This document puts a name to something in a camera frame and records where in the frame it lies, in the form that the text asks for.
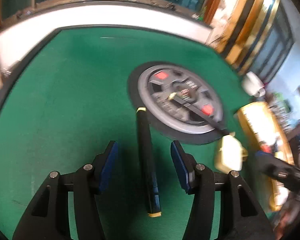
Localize black marker yellow cap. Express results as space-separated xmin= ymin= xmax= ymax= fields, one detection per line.
xmin=136 ymin=107 xmax=161 ymax=218

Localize yellow-edged white tray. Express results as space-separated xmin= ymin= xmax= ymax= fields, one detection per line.
xmin=236 ymin=101 xmax=294 ymax=212

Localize cream yellow box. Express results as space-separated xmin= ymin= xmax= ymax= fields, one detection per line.
xmin=215 ymin=134 xmax=248 ymax=174

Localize white ceramic mug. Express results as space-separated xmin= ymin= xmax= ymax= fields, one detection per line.
xmin=241 ymin=72 xmax=266 ymax=98

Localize black gold pen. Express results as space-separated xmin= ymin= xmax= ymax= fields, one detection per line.
xmin=168 ymin=93 xmax=236 ymax=137

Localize round table control panel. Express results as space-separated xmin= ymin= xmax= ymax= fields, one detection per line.
xmin=127 ymin=61 xmax=230 ymax=145

